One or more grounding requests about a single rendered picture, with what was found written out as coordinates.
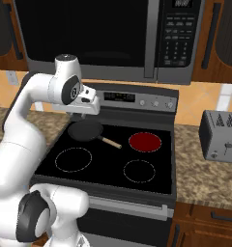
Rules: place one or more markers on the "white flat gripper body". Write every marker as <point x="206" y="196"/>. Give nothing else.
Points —
<point x="89" y="108"/>

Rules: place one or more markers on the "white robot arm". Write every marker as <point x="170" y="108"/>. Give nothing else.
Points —
<point x="19" y="151"/>

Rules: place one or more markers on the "silver stove knob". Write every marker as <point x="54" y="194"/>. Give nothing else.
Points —
<point x="142" y="103"/>
<point x="156" y="104"/>
<point x="169" y="104"/>

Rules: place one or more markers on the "black glass-top stove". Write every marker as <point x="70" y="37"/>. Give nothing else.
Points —
<point x="105" y="164"/>

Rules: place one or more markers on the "black and silver microwave oven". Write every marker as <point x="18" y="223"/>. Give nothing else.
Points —
<point x="98" y="35"/>

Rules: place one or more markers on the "black oven door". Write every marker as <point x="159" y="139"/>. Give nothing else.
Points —
<point x="127" y="230"/>

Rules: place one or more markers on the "grey metal toaster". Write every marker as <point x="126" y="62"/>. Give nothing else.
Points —
<point x="219" y="136"/>

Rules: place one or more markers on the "brown wooden drawer front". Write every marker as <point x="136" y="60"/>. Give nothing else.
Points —
<point x="201" y="217"/>

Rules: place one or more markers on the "brown wooden base cupboard door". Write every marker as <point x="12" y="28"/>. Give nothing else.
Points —
<point x="205" y="238"/>

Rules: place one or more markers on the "white wall outlet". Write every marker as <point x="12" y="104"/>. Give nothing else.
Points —
<point x="39" y="106"/>
<point x="225" y="97"/>

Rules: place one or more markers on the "grey wall outlet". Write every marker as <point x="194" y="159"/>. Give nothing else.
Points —
<point x="12" y="77"/>

